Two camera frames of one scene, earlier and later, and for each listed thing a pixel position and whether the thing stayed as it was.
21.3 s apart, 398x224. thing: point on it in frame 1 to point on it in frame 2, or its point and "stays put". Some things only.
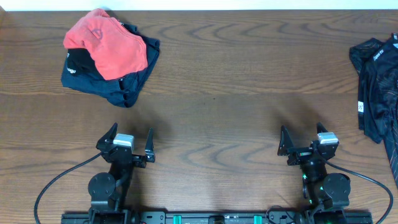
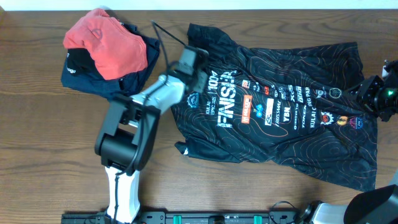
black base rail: x=214 y=217 stays put
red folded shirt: x=114 y=48 stays put
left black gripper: x=140 y=163 to x=203 y=79
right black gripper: x=286 y=148 to x=367 y=94
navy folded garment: x=81 y=73 stays put
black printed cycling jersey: x=376 y=62 to x=292 y=106
